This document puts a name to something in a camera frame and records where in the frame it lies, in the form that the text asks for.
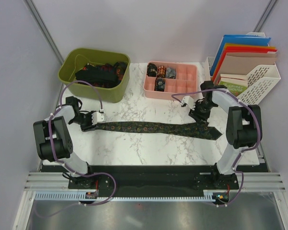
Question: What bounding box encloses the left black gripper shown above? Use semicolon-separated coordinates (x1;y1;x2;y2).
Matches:
70;111;98;133

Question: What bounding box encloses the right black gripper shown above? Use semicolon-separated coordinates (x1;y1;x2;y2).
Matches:
189;100;216;127

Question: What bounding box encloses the dark green leaf-patterned tie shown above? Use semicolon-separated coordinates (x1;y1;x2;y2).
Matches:
96;121;222;140

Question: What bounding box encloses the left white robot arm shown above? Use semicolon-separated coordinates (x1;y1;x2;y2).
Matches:
33;96;105;188

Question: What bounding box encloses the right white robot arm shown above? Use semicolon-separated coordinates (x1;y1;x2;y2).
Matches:
189;80;262;189

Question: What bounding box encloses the pile of dark ties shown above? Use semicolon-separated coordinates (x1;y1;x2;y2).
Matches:
75;62;127;88

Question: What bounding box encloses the green treehouse book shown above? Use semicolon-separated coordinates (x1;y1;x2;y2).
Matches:
218;74;248;96

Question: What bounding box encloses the rolled grey tie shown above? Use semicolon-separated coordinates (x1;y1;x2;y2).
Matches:
166;67;176;79

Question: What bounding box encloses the rolled dark blue tie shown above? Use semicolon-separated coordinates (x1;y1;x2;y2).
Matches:
155;78;166;92

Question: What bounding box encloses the pink compartment organizer tray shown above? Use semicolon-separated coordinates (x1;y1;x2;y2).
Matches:
143;61;197;100

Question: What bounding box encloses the rolled red orange tie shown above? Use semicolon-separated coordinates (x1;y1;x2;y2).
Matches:
157;65;167;78

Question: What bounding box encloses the beige folder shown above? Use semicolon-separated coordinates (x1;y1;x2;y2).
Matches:
213;51;277;84

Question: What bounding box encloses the olive green plastic bin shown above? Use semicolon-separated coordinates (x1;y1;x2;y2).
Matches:
58;48;130;103

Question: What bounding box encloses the rolled dark patterned tie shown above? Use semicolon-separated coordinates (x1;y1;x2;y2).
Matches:
146;63;158;77

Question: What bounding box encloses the white perforated file holder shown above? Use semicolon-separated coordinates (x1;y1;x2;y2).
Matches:
205;33;280;104

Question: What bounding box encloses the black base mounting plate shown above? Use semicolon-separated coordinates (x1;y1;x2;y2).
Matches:
39;164;269;197

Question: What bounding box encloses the red folder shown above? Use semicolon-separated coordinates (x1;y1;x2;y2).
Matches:
212;45;277;84

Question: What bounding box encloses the orange folder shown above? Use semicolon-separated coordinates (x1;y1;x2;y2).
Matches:
212;43;277;79

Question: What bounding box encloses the blue folder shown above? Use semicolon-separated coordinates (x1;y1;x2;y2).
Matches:
210;34;271;76

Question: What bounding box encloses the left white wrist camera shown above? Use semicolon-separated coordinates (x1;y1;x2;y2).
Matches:
91;110;106;125

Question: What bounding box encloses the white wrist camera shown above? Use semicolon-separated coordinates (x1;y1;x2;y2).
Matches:
180;95;195;110
91;110;106;125

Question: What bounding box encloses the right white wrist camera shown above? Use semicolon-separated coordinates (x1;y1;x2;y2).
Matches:
180;95;195;110

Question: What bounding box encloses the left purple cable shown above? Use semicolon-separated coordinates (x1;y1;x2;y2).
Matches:
34;80;117;218

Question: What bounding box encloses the purple cable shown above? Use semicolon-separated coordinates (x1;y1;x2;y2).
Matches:
34;80;117;218
170;89;264;208

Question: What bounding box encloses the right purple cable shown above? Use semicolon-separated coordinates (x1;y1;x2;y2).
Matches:
170;89;264;208

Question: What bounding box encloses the white slotted cable duct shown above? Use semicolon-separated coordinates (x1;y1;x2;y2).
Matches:
34;191;221;202

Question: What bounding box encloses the aluminium frame rail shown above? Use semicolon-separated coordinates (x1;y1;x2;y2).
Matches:
24;172;285;192

